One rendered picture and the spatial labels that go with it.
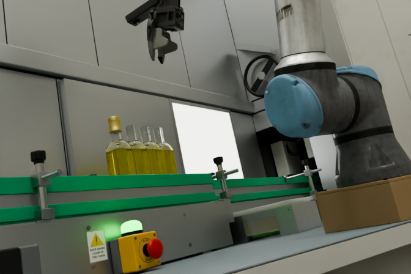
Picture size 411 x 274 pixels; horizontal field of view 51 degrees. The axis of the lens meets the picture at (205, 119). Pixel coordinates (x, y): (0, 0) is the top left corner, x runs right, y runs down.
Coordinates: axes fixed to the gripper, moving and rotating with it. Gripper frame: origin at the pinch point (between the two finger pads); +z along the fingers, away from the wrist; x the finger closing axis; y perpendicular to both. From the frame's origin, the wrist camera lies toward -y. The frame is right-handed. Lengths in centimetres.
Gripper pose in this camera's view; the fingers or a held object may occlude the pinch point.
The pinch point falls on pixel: (155, 58)
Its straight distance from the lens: 127.6
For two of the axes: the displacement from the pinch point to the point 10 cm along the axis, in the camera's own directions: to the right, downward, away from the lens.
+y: 9.4, 0.2, -3.3
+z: -0.3, 10.0, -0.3
